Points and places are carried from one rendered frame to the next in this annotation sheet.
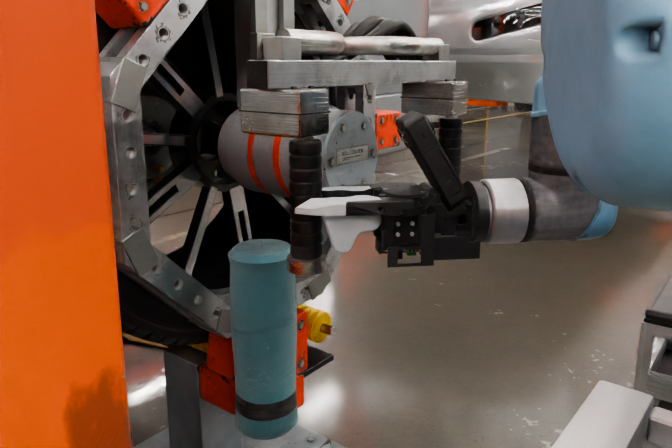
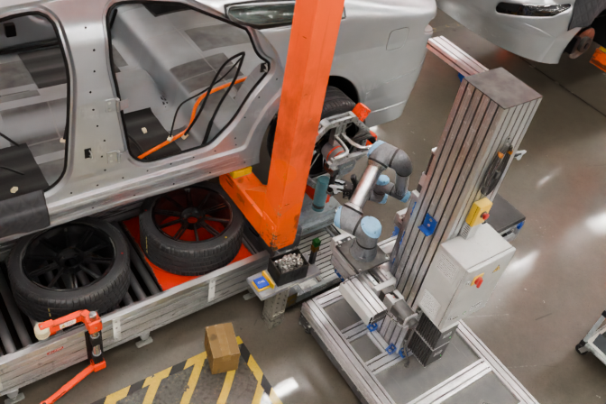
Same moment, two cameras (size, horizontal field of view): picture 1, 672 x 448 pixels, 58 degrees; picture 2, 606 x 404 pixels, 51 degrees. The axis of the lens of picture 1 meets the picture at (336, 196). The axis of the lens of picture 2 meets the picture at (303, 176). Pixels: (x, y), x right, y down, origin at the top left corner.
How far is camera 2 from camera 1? 3.35 m
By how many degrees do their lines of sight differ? 30
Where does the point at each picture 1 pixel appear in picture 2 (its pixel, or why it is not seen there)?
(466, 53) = (490, 16)
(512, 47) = (514, 23)
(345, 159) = (345, 168)
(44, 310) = (295, 208)
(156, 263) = not seen: hidden behind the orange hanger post
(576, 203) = (378, 198)
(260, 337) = (319, 196)
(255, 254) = (322, 182)
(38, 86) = (299, 193)
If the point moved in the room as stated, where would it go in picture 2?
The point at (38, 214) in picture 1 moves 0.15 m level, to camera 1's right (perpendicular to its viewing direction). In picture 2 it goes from (297, 202) to (321, 210)
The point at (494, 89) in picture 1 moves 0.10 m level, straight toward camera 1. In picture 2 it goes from (499, 41) to (495, 44)
